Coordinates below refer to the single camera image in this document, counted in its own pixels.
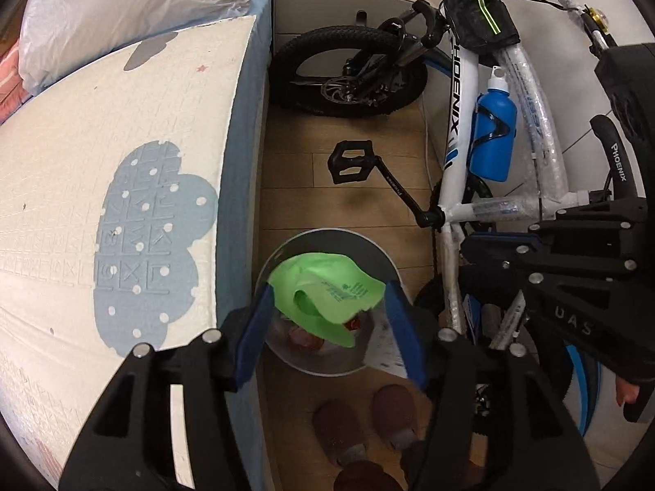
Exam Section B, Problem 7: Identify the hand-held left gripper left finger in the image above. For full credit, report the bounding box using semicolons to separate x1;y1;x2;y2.
59;280;280;491

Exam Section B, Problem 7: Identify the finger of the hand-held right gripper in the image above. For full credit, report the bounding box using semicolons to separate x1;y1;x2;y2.
462;232;554;287
529;197;653;246

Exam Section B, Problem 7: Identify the brown slipper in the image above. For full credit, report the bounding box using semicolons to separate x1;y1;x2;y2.
312;400;369;466
371;385;418;451

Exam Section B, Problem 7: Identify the blue sheeted mattress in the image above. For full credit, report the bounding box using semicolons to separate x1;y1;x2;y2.
169;0;280;491

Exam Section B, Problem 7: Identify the grey round trash bin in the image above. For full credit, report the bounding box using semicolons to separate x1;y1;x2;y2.
256;227;405;376

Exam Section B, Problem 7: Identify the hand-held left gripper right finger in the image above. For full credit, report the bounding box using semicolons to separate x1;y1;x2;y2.
384;279;599;491

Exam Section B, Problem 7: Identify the brass bicycle bell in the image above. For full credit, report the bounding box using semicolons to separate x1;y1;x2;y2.
583;5;612;32

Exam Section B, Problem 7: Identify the blue water bottle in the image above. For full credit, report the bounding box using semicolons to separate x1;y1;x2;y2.
471;65;519;182

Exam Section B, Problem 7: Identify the white black bicycle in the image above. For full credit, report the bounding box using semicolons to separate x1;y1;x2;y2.
269;0;655;435

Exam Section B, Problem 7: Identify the person's right hand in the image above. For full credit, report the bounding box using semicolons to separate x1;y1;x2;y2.
617;376;646;423

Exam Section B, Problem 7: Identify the green plastic bag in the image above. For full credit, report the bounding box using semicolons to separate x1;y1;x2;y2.
267;252;386;349

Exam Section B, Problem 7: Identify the white pillow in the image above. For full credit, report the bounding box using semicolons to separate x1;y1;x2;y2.
18;0;251;95

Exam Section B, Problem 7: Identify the printed foam play mat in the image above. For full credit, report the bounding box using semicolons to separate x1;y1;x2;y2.
0;15;257;491

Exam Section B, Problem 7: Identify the black bicycle frame bag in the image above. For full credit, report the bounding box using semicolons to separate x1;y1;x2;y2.
443;0;520;54

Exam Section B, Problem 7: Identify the white paper label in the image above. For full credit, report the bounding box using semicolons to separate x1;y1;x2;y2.
361;317;413;380

